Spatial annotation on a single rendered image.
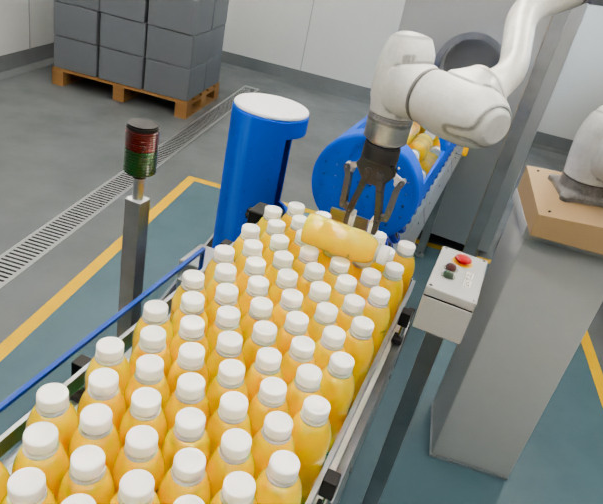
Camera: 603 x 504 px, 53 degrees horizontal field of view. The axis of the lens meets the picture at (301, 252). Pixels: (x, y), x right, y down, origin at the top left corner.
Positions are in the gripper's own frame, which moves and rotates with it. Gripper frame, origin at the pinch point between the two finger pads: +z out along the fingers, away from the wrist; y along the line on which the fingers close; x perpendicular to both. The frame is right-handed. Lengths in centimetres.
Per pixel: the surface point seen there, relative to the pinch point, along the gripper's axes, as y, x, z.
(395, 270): -10.7, 7.6, 2.3
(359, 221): 3.4, -16.7, 5.9
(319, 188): 17.4, -24.7, 4.5
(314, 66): 187, -526, 86
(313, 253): 5.6, 12.8, 2.3
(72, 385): 27, 59, 13
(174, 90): 231, -313, 88
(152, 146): 39.4, 21.3, -12.4
